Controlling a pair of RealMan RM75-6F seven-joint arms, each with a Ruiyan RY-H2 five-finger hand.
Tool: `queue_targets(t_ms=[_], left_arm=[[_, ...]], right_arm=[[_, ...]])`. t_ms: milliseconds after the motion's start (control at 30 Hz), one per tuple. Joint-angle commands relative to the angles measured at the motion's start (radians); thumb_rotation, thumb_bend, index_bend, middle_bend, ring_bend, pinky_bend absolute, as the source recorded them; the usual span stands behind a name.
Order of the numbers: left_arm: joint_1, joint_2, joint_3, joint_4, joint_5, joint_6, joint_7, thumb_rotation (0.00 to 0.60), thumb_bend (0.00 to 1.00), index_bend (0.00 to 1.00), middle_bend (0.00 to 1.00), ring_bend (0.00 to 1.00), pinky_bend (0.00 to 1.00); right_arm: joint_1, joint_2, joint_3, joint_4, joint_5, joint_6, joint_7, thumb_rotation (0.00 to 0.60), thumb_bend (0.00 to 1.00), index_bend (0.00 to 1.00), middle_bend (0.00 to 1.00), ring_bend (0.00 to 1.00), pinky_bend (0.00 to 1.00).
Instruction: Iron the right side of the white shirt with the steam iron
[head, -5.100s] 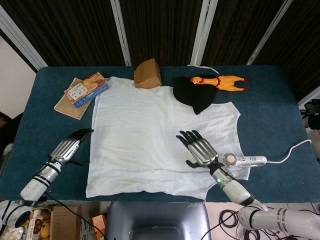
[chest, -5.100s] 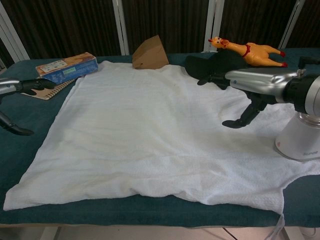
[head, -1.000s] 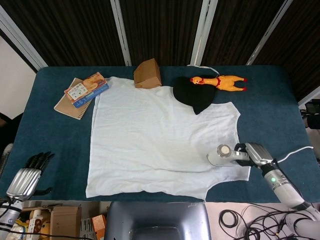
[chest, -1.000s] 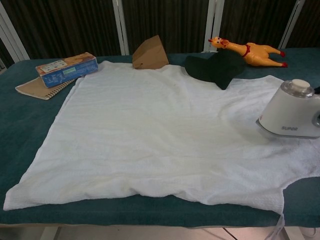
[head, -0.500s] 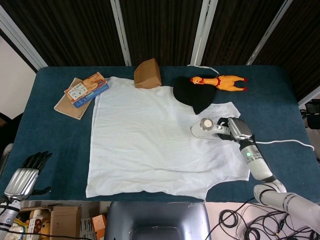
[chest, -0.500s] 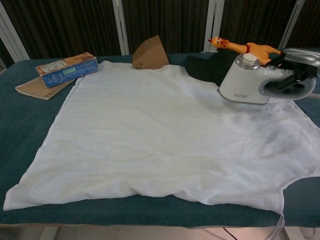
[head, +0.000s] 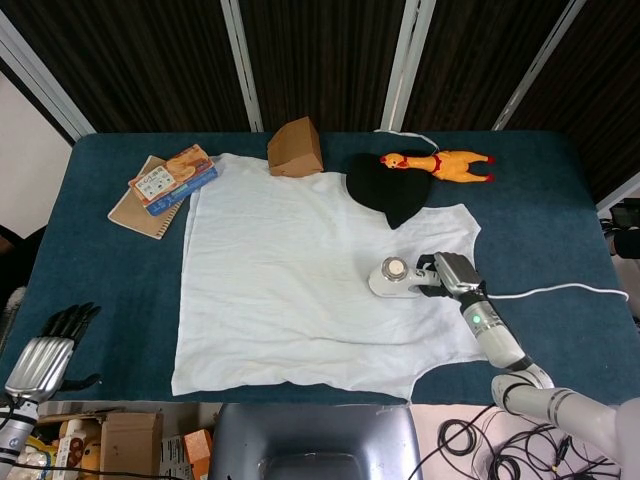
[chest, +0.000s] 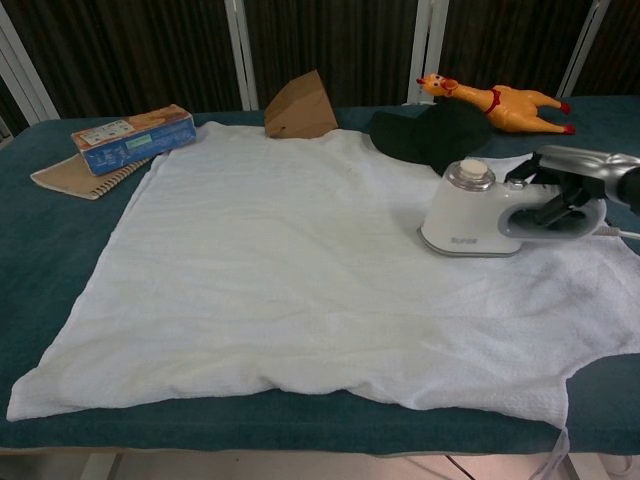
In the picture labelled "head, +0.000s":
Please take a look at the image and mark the black knit beanie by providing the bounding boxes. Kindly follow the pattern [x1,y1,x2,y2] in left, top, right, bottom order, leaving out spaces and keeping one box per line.
[345,149,435,231]

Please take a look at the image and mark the white partition frame post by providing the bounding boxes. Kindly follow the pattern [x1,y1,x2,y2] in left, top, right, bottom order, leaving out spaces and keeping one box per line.
[381,0,437,132]
[219,0,264,133]
[0,9,97,142]
[493,0,587,132]

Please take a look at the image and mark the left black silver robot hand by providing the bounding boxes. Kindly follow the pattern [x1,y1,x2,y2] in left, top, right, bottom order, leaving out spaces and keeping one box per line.
[3,302,102,401]

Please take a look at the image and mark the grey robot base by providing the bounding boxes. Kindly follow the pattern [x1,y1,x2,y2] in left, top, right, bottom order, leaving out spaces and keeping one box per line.
[207,402,424,480]

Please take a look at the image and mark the white sleeveless shirt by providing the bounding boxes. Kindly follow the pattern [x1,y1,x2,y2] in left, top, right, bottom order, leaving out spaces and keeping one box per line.
[169,152,484,402]

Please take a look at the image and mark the yellow rubber chicken toy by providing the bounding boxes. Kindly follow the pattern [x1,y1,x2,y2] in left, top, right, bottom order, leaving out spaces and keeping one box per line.
[378,148,497,184]

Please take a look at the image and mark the small orange box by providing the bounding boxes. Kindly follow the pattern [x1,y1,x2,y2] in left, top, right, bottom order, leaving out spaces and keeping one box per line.
[182,428,214,474]

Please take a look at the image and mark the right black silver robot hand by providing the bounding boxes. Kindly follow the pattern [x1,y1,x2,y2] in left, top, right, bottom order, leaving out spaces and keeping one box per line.
[413,251,488,301]

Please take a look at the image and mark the teal table cover cloth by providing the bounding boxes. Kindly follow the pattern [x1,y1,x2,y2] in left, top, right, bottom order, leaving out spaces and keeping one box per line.
[0,130,640,409]

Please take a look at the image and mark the yellow plush toy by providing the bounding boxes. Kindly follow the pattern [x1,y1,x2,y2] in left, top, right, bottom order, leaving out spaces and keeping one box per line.
[78,440,103,474]

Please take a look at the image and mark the brown spiral notebook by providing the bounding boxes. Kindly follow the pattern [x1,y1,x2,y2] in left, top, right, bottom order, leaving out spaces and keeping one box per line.
[107,154,182,242]

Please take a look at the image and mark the brown cardboard floor box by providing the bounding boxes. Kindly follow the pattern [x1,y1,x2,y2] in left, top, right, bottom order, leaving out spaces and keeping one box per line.
[98,410,165,480]

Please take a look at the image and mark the black device on stand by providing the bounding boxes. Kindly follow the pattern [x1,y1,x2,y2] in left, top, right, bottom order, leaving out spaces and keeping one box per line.
[597,197,640,261]

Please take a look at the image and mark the black floor cables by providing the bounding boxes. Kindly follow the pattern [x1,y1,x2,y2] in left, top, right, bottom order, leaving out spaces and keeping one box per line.
[409,403,627,480]

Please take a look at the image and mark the brown cardboard wedge box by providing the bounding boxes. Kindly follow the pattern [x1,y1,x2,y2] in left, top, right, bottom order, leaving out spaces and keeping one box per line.
[266,116,324,178]

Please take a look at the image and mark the blue orange snack box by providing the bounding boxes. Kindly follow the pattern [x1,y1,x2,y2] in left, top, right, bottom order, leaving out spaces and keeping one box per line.
[127,143,220,218]

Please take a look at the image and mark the white handheld steam iron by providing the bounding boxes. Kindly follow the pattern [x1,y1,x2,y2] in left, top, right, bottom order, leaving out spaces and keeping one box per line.
[367,254,454,300]

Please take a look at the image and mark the thin white cable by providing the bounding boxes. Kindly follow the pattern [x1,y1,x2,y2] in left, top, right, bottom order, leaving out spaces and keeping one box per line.
[372,128,441,152]

